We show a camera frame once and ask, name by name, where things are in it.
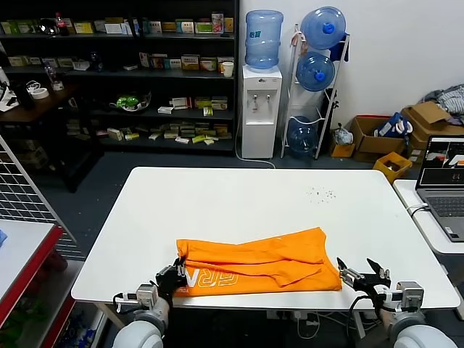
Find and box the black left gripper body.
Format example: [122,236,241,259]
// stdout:
[155,266,186,298]

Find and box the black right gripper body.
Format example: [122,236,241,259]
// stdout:
[353,277,392,297]

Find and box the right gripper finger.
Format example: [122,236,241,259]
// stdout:
[336,257,365,289]
[366,257,391,286]

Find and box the orange t-shirt with white logo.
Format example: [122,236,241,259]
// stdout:
[174,226,344,297]

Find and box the pile of grey clothes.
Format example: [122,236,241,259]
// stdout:
[420,83,464,126]

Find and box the white power strip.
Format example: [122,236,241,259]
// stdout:
[266,310,320,322]

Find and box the white side table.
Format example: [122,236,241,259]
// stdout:
[392,179,464,254]

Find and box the grey open laptop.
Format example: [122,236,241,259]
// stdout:
[415,135,464,243]

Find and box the yellow plastic bin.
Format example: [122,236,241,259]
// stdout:
[372,152,413,185]

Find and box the small yellow cardboard box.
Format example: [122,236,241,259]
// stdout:
[328,139,356,160]

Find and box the open brown cardboard box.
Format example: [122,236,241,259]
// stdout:
[349,115,407,163]

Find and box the crumpled clear plastic bag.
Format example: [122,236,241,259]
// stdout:
[332,123,353,146]

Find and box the red-edged white cart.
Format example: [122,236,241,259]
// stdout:
[0,219,77,348]

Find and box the cardboard box with raised flap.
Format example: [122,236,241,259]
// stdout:
[400,101,464,164]

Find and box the white water dispenser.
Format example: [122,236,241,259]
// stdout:
[241,65,283,160]

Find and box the green and white bag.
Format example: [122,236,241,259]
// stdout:
[109,90,152,112]

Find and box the white metal jug rack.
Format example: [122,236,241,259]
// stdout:
[281,24,351,160]

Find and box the black shelf unit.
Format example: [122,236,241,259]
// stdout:
[0,0,240,157]

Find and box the brown wooden desk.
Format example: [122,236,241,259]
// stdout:
[0,82,106,193]

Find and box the black cylinder flask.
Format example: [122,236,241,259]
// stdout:
[12,81,36,109]

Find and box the dark blue hanging cloth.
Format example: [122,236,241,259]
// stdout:
[328,33,351,62]

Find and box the clear bottle with pink label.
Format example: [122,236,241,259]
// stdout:
[43,61,59,88]

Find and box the labelled blue water jug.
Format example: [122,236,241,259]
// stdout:
[244,9,283,70]

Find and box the cola bottle with red label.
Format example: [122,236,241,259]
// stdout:
[54,12,70,37]

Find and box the shiny metal bowl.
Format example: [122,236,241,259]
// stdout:
[38,17,59,36]

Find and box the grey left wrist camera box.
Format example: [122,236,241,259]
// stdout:
[121,283,159,305]

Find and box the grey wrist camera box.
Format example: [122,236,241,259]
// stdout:
[121,283,159,305]
[384,281,425,312]

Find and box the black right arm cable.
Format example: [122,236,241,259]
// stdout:
[347,295,378,341]

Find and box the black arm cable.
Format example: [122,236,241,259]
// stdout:
[347,295,378,341]
[112,293,135,315]

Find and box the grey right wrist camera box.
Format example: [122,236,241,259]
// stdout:
[384,281,425,312]

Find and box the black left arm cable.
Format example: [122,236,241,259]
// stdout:
[112,293,135,315]

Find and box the white laptop cable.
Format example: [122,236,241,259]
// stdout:
[405,203,429,218]

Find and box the white dispenser power cable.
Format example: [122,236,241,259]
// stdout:
[235,119,276,170]

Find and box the blue bag with white handles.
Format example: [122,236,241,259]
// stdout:
[373,112,414,138]

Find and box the white wire grid panel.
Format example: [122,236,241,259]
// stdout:
[0,134,78,243]

